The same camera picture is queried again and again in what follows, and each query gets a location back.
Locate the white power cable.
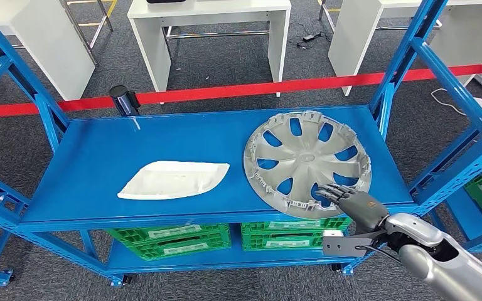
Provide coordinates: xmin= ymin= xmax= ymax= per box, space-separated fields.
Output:
xmin=431 ymin=88 xmax=474 ymax=117

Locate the black belt stanchion post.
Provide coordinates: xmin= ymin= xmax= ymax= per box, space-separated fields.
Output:
xmin=109 ymin=85 xmax=141 ymax=117

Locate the white desk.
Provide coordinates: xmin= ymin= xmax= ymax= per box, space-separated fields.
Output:
xmin=127 ymin=0 xmax=292 ymax=98
xmin=328 ymin=0 xmax=482 ymax=97
xmin=0 ymin=0 xmax=96 ymax=102

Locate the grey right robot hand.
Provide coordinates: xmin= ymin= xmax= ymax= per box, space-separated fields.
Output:
xmin=316 ymin=184 xmax=390 ymax=236

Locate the silver wheel hubcap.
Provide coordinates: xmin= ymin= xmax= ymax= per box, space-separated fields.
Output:
xmin=243 ymin=110 xmax=373 ymax=220

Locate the red barrier belt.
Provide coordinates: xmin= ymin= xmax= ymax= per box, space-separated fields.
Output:
xmin=0 ymin=62 xmax=482 ymax=119

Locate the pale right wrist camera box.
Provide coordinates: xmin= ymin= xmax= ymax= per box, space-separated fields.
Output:
xmin=322 ymin=230 xmax=368 ymax=258

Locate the black power adapter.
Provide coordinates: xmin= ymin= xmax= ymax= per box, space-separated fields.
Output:
xmin=297 ymin=32 xmax=329 ymax=50

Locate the white plastic cover part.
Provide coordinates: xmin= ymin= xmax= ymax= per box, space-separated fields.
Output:
xmin=117 ymin=161 xmax=230 ymax=201

